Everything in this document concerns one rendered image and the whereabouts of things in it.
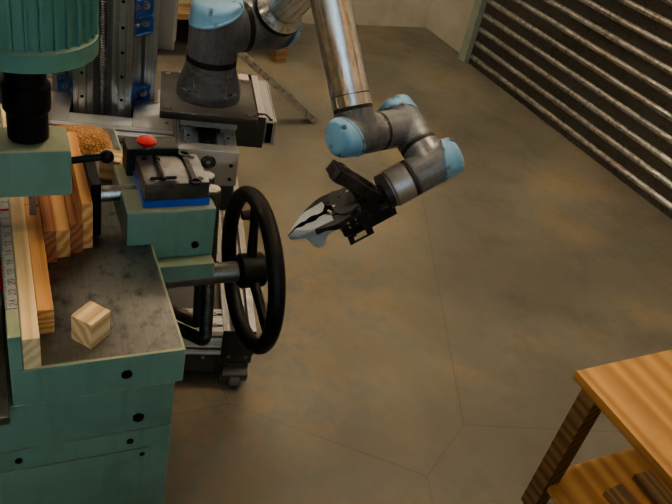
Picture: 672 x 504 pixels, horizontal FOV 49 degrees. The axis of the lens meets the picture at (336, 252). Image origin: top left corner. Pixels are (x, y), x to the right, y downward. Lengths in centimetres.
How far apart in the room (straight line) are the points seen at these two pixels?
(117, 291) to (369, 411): 127
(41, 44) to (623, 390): 137
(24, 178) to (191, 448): 114
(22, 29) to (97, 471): 63
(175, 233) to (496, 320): 172
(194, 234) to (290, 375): 114
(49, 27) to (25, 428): 52
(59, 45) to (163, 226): 33
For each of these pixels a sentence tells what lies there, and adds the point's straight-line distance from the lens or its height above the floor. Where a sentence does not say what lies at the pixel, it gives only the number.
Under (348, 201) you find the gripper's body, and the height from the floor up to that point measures 87.
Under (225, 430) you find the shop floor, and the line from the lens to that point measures 207.
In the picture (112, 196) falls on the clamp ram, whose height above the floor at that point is 95.
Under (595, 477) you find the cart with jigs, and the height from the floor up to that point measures 18.
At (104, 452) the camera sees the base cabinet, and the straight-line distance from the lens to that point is 116.
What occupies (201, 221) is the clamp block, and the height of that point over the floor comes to 94.
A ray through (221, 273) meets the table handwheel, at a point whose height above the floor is 82.
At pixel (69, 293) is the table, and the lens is 106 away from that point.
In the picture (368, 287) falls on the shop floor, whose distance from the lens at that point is 263.
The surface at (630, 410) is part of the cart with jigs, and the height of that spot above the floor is 53.
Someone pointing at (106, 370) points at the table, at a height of 88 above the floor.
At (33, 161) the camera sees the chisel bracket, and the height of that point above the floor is 106.
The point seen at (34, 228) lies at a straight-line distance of 111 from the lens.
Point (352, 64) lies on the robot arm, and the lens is 137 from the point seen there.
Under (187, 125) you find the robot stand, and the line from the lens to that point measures 176.
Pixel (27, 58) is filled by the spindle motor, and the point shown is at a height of 122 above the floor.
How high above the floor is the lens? 158
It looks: 35 degrees down
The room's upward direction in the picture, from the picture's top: 13 degrees clockwise
